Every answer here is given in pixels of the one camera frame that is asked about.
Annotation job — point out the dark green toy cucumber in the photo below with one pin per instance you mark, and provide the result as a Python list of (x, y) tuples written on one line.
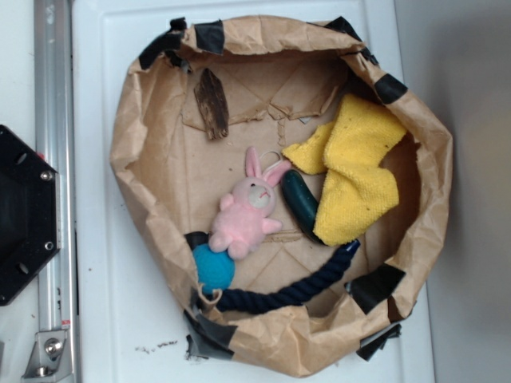
[(301, 203)]

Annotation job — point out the brown paper bag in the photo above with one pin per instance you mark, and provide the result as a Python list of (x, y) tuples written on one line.
[(282, 78)]

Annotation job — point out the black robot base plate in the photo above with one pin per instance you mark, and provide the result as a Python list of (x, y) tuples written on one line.
[(28, 215)]

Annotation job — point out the dark brown wood chip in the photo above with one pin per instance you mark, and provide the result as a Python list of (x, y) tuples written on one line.
[(212, 104)]

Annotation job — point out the aluminium extrusion rail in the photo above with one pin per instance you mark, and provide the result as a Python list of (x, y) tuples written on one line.
[(53, 91)]

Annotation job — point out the yellow microfiber cloth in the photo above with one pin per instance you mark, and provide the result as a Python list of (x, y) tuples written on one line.
[(348, 151)]

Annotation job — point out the pink plush bunny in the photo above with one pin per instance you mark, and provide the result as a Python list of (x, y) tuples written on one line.
[(244, 219)]

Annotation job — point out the blue ball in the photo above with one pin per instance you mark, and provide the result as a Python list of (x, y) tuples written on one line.
[(215, 270)]

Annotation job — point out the metal corner bracket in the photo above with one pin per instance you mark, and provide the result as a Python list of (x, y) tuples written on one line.
[(50, 359)]

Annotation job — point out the white tray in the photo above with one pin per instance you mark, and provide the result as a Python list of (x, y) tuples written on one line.
[(131, 328)]

